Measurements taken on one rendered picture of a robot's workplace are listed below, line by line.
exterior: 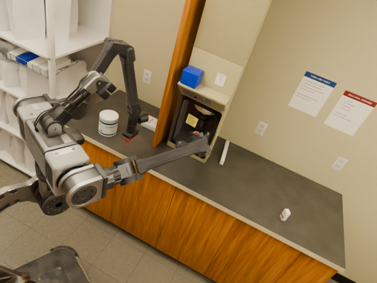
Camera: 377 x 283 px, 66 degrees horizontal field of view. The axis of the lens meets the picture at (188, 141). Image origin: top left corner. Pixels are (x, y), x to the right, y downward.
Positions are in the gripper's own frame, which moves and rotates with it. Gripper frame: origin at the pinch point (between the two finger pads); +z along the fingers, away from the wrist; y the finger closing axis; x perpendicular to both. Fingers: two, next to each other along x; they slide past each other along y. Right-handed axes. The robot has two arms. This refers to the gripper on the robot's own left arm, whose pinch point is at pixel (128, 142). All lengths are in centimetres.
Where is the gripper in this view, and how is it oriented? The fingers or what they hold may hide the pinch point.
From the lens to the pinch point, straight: 187.2
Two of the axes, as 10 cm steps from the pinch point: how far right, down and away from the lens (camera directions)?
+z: -2.6, 7.6, 5.9
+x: -8.8, -4.3, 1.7
